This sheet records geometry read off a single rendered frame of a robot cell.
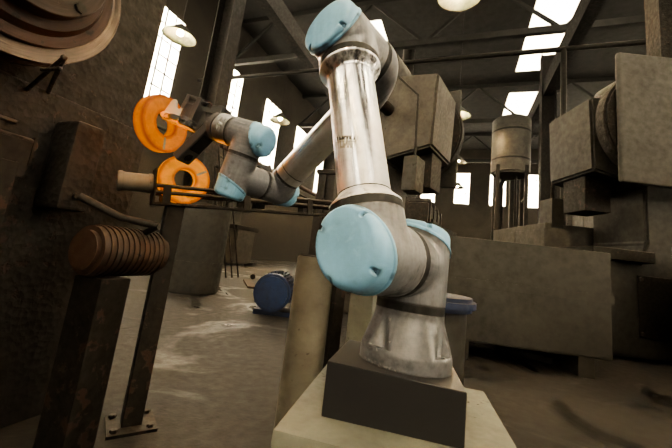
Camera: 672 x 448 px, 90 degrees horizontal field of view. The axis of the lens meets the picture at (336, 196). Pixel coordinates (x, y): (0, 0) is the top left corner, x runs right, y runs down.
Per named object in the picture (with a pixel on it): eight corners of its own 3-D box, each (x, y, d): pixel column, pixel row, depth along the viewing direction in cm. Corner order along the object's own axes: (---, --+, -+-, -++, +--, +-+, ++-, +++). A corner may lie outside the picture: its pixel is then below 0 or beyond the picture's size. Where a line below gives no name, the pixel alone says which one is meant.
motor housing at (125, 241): (11, 455, 76) (71, 220, 85) (105, 416, 96) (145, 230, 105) (47, 475, 71) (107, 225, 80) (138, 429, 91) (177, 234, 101)
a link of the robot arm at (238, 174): (260, 208, 83) (276, 167, 84) (220, 196, 75) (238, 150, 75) (244, 200, 89) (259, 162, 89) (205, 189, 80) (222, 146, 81)
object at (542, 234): (529, 321, 426) (531, 234, 445) (596, 343, 317) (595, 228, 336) (488, 316, 426) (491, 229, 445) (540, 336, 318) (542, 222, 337)
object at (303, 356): (265, 440, 93) (291, 252, 102) (285, 422, 104) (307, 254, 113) (303, 454, 89) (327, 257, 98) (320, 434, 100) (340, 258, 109)
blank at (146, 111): (135, 85, 86) (145, 84, 85) (181, 107, 100) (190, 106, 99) (128, 144, 84) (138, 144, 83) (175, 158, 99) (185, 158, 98)
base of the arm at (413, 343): (438, 359, 63) (443, 304, 65) (464, 385, 48) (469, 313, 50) (358, 344, 64) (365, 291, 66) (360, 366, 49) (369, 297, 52)
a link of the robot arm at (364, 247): (438, 293, 49) (388, 27, 71) (385, 286, 39) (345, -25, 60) (371, 303, 56) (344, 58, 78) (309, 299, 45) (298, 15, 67)
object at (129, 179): (115, 191, 98) (117, 171, 98) (150, 194, 103) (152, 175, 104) (116, 189, 93) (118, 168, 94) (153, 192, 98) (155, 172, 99)
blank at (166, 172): (168, 212, 104) (171, 212, 101) (146, 165, 100) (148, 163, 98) (213, 193, 114) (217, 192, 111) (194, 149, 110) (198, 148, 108)
